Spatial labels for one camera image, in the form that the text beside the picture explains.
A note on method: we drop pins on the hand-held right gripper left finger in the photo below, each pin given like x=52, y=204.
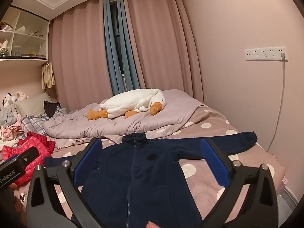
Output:
x=86, y=160

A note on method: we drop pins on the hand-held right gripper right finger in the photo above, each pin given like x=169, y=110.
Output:
x=213, y=163

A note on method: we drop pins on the navy fleece jacket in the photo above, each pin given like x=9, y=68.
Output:
x=142, y=171

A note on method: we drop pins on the pink clothes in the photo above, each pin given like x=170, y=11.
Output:
x=11, y=130

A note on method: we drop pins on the red down jacket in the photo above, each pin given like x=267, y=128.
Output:
x=30, y=147

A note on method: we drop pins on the polka dot bed sheet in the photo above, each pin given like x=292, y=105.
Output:
x=242, y=152

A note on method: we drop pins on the lilac quilt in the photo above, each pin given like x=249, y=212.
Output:
x=118, y=125

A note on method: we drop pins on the plaid pillow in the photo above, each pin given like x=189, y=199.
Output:
x=35, y=122

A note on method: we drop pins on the grey cloth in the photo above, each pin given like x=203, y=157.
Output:
x=7, y=115

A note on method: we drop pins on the black cloth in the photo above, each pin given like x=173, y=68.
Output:
x=50, y=109

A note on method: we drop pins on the beige pillow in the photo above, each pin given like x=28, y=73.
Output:
x=33, y=104

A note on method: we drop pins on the black and white plush toy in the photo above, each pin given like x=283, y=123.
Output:
x=7, y=99

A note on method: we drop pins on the white goose plush toy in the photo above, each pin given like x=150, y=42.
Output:
x=128, y=102

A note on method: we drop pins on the striped beige hanging cloth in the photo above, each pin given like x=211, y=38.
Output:
x=48, y=76

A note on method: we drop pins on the pink curtain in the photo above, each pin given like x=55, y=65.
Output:
x=163, y=47
x=78, y=59

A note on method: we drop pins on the blue curtain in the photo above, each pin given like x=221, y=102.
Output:
x=111, y=52

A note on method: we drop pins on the dark tray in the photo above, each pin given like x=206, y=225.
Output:
x=34, y=55

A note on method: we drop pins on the white plug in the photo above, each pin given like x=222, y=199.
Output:
x=283, y=56

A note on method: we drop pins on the white shoes on shelf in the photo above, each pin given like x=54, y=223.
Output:
x=30, y=32

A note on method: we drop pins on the brown shelf ornament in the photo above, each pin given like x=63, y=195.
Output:
x=6, y=26

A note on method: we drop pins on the white wall shelf unit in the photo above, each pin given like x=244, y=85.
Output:
x=23, y=61

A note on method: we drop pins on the small picture frame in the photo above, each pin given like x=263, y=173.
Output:
x=17, y=51

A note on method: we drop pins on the white wall power strip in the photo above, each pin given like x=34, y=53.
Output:
x=263, y=53

